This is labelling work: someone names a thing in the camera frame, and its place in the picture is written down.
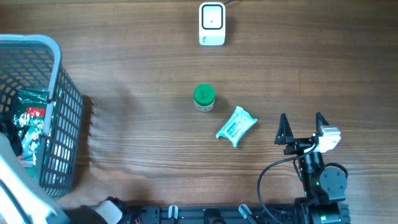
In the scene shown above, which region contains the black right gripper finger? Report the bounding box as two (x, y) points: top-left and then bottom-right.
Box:
(274, 113), (294, 145)
(315, 112), (330, 136)

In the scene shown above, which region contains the teal tissue pack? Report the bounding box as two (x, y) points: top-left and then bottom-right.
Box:
(216, 106), (257, 147)

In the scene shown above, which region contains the green lid jar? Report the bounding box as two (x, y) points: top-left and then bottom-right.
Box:
(194, 83), (216, 112)

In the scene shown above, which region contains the green glove package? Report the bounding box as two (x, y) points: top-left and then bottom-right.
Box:
(12, 89), (48, 177)

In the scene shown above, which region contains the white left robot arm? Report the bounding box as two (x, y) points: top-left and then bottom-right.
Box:
(1, 134), (123, 223)

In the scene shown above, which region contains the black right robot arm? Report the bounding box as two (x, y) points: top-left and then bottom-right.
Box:
(274, 113), (351, 224)

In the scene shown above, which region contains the white barcode scanner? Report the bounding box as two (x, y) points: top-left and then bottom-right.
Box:
(198, 2), (226, 46)

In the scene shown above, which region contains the grey plastic basket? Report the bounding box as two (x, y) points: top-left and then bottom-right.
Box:
(1, 34), (84, 199)

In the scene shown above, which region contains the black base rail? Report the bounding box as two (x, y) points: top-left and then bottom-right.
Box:
(124, 203), (351, 224)

